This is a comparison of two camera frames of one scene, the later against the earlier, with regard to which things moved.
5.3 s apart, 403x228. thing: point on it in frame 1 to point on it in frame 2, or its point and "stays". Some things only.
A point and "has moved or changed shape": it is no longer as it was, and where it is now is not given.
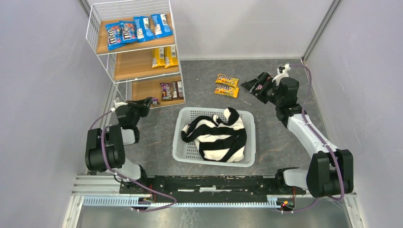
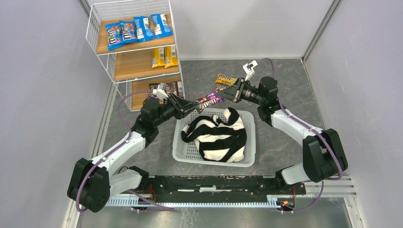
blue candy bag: x=161 y=25 stays
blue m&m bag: x=115 y=35 stays
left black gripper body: x=144 y=104 to x=176 y=105
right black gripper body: x=260 y=87 to x=238 y=91
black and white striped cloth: x=217 y=140 stays
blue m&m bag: x=129 y=32 stays
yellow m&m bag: x=227 y=80 stays
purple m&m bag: x=155 y=101 has moved or changed shape
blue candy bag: x=143 y=32 stays
